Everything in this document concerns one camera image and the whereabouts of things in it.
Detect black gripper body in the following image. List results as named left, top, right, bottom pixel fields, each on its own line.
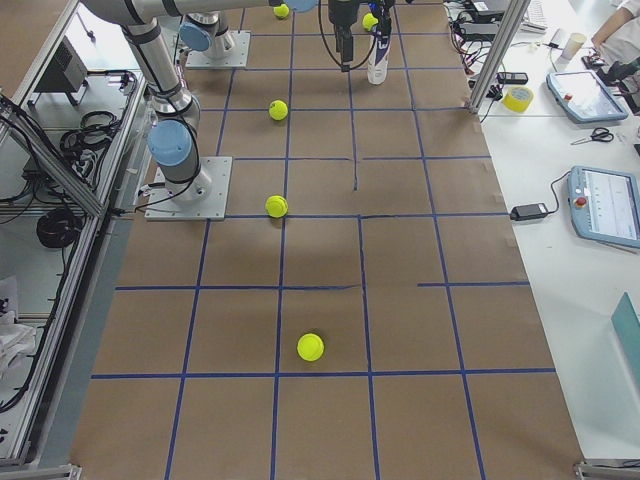
left=328, top=0, right=395, bottom=27

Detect white tennis ball can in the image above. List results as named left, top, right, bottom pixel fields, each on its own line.
left=367, top=26, right=390, bottom=85

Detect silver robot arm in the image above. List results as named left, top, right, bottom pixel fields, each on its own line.
left=179, top=11, right=235, bottom=60
left=81, top=0, right=395, bottom=148

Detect yellow tennis ball near gripper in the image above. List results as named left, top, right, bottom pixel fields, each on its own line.
left=362, top=13, right=378, bottom=31

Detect yellow tennis ball front left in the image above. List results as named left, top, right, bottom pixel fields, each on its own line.
left=273, top=3, right=290, bottom=20

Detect yellow Roland Garros tennis ball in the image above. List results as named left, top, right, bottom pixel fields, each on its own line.
left=268, top=100, right=289, bottom=121

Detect yellow tennis ball centre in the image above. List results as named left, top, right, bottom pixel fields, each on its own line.
left=265, top=195, right=289, bottom=219

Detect yellow tape roll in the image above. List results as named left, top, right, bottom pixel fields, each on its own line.
left=503, top=86, right=534, bottom=113

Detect paper cup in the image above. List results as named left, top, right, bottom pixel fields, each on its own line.
left=561, top=32, right=587, bottom=61

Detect blue teach pendant far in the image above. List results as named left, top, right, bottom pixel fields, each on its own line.
left=546, top=70, right=628, bottom=123

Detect blue teach pendant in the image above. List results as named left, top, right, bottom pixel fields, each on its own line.
left=567, top=166, right=639, bottom=249
left=546, top=70, right=628, bottom=123

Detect black power adapter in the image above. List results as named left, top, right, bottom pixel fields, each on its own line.
left=509, top=202, right=549, bottom=221

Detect black scissors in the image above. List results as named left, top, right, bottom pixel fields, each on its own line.
left=571, top=127, right=614, bottom=145

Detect blue teach pendant near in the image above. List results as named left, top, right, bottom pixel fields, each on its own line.
left=567, top=166, right=639, bottom=249

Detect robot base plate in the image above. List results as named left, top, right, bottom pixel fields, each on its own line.
left=184, top=30, right=251, bottom=70
left=144, top=156, right=233, bottom=221

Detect aluminium frame post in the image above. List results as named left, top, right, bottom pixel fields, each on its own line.
left=467, top=0, right=530, bottom=114

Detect yellow tennis ball near camera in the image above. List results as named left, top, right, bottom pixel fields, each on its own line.
left=296, top=332, right=325, bottom=362

